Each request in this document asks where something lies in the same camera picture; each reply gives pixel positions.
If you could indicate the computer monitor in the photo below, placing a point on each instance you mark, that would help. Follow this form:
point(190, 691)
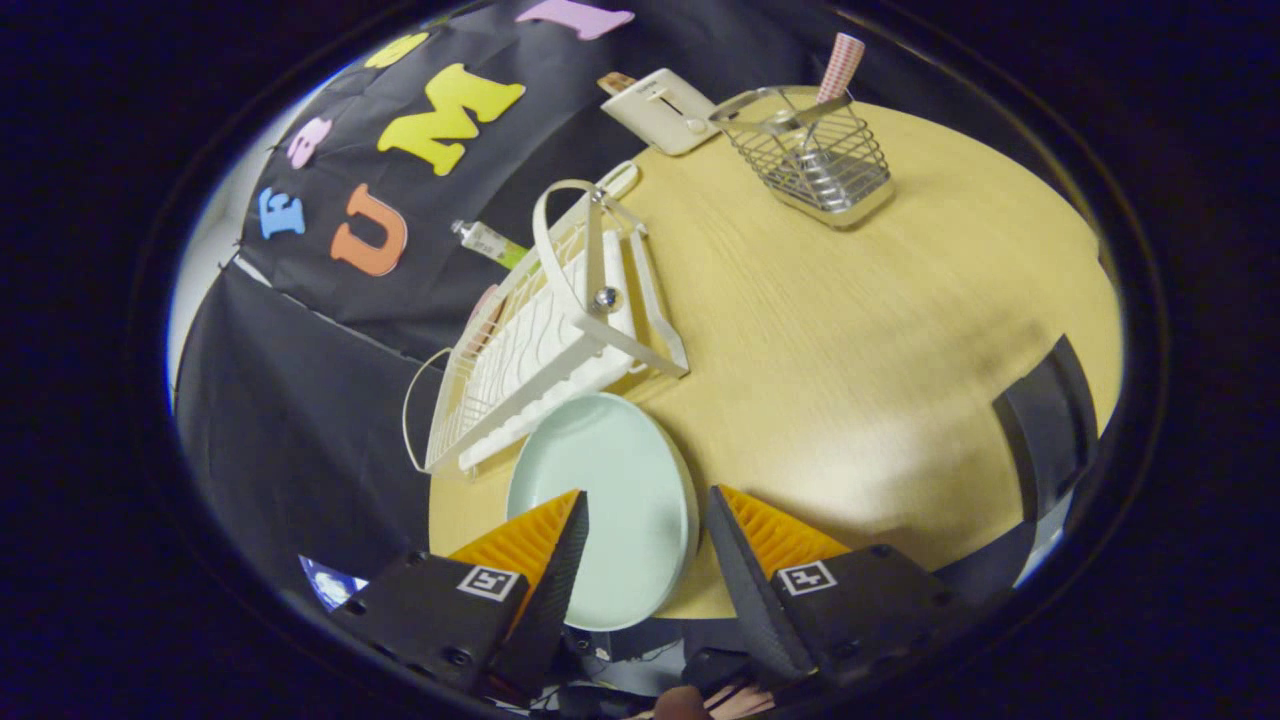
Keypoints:
point(330, 582)

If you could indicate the brown toast slice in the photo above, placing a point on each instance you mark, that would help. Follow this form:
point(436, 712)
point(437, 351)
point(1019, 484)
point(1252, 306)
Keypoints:
point(615, 82)

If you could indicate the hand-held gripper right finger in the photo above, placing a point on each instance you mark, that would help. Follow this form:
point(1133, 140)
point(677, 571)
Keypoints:
point(750, 590)

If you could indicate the pink plate with food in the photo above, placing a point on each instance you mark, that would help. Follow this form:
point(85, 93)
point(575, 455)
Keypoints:
point(484, 312)

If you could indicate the green drink bottle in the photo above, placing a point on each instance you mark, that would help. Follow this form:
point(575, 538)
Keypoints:
point(490, 243)

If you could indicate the black backdrop cloth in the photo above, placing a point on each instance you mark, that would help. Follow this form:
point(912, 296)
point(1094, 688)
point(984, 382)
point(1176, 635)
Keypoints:
point(300, 440)

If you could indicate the cream toaster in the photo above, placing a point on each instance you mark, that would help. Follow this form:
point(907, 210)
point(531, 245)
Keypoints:
point(665, 110)

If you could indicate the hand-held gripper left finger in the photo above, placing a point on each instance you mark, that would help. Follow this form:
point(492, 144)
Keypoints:
point(550, 600)

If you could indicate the white dish rack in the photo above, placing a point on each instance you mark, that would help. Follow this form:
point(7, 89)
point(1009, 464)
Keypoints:
point(530, 360)

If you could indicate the pale green plate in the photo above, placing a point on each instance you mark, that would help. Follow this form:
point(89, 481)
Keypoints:
point(620, 500)

